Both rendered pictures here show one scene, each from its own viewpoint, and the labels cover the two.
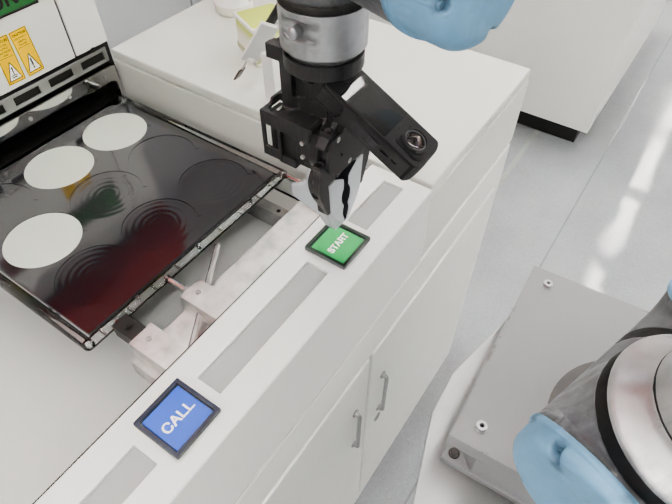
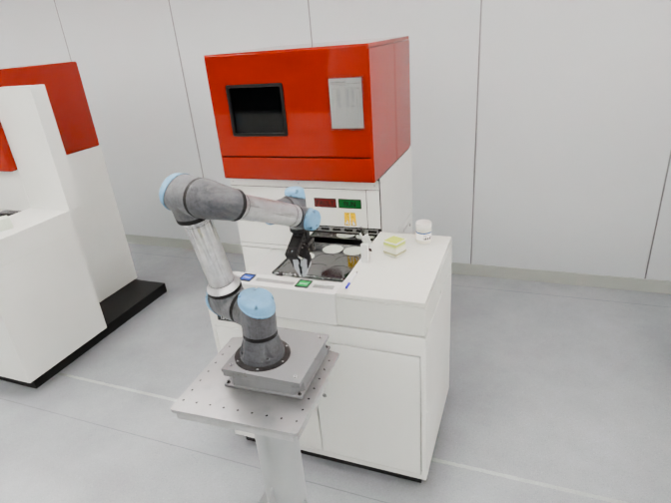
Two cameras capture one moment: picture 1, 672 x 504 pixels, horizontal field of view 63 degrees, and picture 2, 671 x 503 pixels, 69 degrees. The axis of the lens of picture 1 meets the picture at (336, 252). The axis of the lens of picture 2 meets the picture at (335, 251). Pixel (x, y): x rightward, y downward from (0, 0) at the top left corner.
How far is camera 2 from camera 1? 1.79 m
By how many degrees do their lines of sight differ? 65
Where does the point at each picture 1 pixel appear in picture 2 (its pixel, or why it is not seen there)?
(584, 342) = (297, 344)
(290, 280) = (289, 280)
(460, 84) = (399, 289)
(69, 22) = (368, 218)
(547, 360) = (288, 337)
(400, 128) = (292, 248)
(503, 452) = not seen: hidden behind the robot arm
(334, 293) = (286, 286)
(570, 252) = not seen: outside the picture
